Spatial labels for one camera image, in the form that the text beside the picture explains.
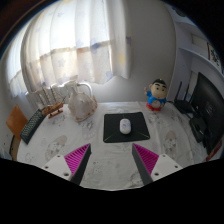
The white cartoon-print tablecloth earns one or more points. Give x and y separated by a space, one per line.
110 160

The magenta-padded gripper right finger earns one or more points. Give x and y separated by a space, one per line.
155 164

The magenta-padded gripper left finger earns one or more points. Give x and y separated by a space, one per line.
68 163

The black keyboard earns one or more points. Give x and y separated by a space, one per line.
31 126

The cartoon boy figurine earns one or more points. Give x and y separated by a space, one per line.
156 96

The black router with antennas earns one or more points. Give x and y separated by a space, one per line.
183 105

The wooden model sailing ship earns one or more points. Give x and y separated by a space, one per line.
53 109

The orange wooden chair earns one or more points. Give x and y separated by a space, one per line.
16 121

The black monitor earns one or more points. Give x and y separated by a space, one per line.
210 106

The white wall shelf unit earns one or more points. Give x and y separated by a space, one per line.
200 43

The white cartoon-print computer mouse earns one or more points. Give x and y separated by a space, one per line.
125 126

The white star-print curtain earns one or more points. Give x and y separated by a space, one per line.
73 40

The black mouse pad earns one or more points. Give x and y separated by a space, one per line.
111 128

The white radiator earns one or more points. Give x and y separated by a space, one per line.
65 88

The large white conch shell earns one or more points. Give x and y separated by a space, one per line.
81 105

